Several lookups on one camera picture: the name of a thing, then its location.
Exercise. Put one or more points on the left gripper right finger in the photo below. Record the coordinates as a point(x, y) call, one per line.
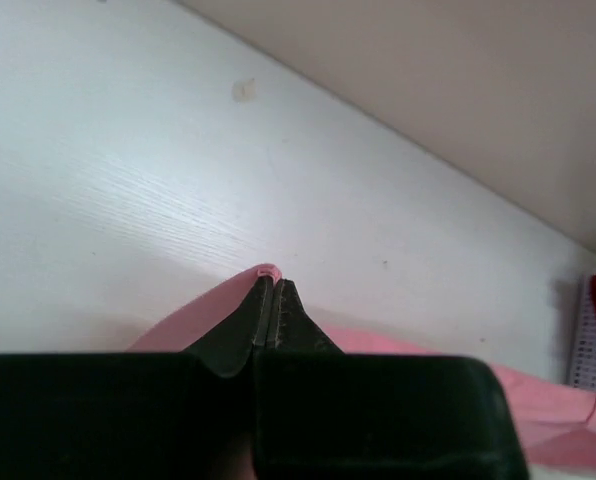
point(322, 413)

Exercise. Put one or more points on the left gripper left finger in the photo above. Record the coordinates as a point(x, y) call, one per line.
point(145, 415)

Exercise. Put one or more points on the white plastic basket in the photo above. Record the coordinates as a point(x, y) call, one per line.
point(582, 363)

